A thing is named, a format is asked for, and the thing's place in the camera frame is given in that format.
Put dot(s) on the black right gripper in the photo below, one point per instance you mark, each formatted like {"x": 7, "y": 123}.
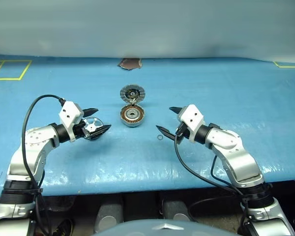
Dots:
{"x": 181, "y": 132}

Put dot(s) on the silver spoked motor cover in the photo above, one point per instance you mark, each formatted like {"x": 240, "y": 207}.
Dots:
{"x": 93, "y": 123}

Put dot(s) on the grey robot torso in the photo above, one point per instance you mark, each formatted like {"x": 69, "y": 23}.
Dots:
{"x": 142, "y": 229}

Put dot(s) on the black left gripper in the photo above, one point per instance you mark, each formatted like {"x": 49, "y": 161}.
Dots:
{"x": 80, "y": 131}

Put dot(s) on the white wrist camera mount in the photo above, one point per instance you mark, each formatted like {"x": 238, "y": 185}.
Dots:
{"x": 68, "y": 111}
{"x": 191, "y": 115}

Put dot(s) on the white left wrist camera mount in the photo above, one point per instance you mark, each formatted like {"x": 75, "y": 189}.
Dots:
{"x": 68, "y": 111}

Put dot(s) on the grey rounded cylinder shape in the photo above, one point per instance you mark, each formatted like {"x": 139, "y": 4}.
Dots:
{"x": 108, "y": 216}
{"x": 175, "y": 211}

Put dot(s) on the round silver motor rotor disc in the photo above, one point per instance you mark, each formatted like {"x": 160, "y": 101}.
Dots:
{"x": 132, "y": 93}

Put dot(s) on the blue plastic table cover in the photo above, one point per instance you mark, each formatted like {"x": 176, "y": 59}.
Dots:
{"x": 211, "y": 98}

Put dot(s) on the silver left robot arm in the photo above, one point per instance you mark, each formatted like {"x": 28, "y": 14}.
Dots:
{"x": 32, "y": 141}

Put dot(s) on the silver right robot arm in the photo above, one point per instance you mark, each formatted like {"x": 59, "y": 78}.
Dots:
{"x": 238, "y": 157}

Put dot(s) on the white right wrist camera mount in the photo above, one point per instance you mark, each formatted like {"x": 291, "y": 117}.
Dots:
{"x": 191, "y": 115}

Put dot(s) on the motor stator with copper windings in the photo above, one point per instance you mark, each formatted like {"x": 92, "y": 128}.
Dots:
{"x": 132, "y": 115}

